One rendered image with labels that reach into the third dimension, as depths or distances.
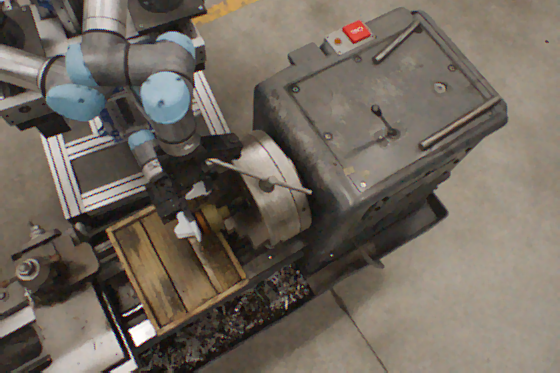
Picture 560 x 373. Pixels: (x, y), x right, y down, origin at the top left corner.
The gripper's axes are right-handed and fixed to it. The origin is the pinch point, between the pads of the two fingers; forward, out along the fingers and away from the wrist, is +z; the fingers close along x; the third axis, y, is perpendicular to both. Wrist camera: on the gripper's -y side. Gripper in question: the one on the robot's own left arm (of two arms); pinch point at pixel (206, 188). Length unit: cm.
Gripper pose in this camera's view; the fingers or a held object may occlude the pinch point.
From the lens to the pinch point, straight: 108.0
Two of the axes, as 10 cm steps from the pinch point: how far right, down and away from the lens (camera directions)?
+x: 5.2, 7.2, -4.6
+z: 0.2, 5.3, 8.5
